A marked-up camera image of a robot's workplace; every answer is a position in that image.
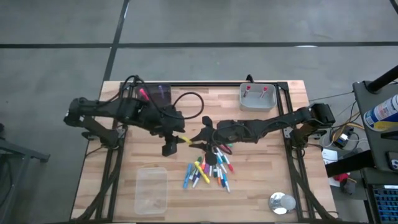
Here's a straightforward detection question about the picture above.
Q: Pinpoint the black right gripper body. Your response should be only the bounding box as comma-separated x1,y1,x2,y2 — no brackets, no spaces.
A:
201,115,239,166

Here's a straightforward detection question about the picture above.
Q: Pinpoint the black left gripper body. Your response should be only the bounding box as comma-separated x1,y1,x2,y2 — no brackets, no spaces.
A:
146,104,187,157

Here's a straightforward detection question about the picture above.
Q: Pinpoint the slim red marker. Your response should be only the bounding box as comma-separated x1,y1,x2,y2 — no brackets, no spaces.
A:
217,143,233,155

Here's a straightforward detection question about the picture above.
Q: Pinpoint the dark grey plastic bin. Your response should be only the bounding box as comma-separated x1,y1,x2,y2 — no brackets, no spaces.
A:
133,83,172,110

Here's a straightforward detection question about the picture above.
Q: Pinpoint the thin white teal-capped marker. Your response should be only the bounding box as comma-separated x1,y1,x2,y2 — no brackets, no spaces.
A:
216,148,228,174

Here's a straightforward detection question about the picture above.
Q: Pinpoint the white green-capped marker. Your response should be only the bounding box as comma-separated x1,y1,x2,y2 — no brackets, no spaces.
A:
190,156,203,182

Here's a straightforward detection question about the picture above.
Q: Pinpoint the light blue highlighter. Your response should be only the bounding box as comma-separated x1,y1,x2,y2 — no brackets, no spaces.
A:
182,162,194,190

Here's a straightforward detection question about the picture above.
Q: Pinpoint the thin white red-capped marker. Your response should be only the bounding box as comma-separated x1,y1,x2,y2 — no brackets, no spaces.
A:
221,148,234,174

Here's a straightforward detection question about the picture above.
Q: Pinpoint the light grey plastic bin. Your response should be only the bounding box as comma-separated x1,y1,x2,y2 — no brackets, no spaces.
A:
239,82,277,112

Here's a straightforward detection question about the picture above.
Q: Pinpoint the thin white light-blue marker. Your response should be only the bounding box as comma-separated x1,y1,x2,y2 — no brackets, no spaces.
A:
222,174,231,194

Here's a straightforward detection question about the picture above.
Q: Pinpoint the clear plastic container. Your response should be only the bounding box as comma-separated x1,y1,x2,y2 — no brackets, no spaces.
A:
134,167,169,216

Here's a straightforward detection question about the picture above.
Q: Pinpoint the shiny metal cup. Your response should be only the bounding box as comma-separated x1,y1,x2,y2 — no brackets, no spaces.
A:
268,191,297,216

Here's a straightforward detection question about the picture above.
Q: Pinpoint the white paper sheet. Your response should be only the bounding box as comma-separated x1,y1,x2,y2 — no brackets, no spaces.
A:
322,148,339,166

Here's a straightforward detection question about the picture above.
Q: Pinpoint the small power adapter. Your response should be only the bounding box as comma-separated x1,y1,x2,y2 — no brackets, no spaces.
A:
331,132,351,149

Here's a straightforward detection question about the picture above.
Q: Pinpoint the small red object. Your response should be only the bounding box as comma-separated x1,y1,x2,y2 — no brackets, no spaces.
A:
333,172,351,184

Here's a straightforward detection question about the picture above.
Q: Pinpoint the black flat bar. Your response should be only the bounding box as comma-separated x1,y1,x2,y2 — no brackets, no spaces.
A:
325,149,376,178

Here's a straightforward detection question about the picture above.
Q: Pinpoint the grey metal stand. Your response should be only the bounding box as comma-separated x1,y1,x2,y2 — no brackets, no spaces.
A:
0,124,50,224

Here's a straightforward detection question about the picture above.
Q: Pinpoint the dark grey equipment cart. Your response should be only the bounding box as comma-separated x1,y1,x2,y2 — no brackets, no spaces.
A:
353,80,398,175

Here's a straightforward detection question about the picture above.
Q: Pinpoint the white blue yellow spray can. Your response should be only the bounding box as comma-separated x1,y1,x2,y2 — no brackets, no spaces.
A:
363,94,398,132

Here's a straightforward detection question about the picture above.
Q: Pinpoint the black pole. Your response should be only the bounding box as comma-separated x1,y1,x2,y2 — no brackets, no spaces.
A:
366,64,398,94

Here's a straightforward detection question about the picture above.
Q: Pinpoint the dark smartphone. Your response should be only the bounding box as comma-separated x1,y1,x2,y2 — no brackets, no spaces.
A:
387,151,398,172

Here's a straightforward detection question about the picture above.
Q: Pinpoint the backlit keyboard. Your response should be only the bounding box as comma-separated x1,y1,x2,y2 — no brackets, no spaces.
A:
371,184,398,224

